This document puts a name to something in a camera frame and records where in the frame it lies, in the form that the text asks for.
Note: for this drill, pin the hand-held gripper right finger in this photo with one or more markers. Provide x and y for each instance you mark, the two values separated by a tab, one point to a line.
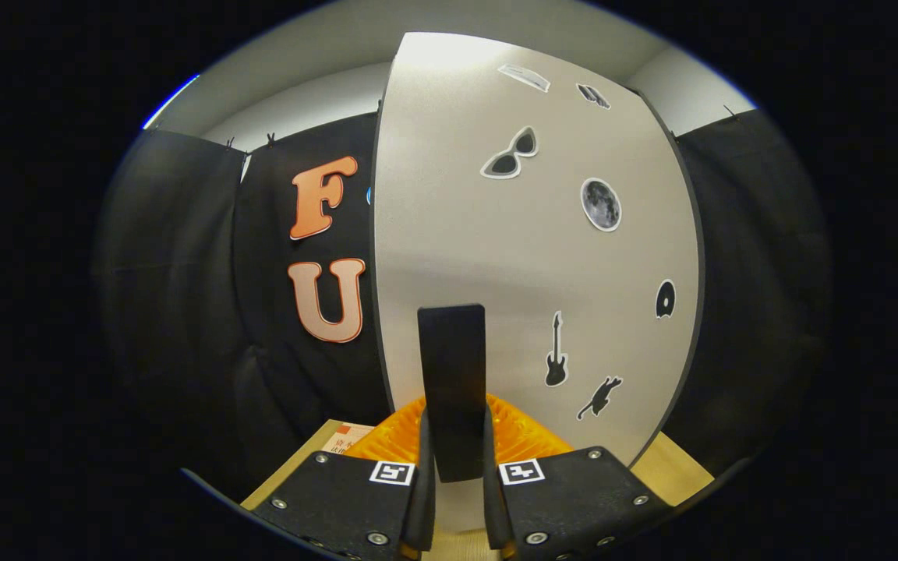
496	514

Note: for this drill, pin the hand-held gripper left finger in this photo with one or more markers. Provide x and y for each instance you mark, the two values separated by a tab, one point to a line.
422	506

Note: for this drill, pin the grey shoe cabinet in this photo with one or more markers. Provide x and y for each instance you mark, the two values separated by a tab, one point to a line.
701	265

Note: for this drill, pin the beige cover book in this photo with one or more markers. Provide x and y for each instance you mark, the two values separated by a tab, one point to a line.
344	438

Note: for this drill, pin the black backdrop cloth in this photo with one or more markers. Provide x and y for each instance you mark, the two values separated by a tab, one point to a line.
184	273

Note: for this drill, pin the ceiling light strip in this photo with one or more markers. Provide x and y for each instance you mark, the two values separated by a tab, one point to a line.
171	101

